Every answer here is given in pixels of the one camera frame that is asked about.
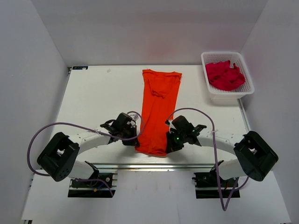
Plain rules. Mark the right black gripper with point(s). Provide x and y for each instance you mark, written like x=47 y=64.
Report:
x=171 y=146

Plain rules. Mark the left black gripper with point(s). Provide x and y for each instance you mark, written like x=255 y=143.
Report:
x=134 y=143

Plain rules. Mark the orange t shirt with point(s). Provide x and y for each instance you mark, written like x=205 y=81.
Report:
x=159 y=101

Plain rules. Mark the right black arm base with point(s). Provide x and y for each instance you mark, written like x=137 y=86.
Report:
x=206 y=186

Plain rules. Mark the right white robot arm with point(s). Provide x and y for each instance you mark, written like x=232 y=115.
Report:
x=254 y=157

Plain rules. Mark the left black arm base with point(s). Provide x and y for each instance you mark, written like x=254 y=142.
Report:
x=103 y=187

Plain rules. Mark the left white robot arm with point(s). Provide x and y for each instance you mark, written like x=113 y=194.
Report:
x=59 y=158

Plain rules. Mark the magenta t shirt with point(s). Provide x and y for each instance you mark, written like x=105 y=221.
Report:
x=224 y=77

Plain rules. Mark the blue label sticker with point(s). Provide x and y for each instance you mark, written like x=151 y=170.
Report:
x=79 y=67

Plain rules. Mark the white plastic basket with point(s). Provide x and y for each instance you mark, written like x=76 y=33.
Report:
x=234 y=57

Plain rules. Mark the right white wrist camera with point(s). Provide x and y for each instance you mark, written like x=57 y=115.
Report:
x=172 y=128

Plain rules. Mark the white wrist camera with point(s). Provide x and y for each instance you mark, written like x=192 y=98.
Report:
x=134 y=117
x=172 y=128

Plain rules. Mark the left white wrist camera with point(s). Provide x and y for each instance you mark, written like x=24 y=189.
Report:
x=134 y=117

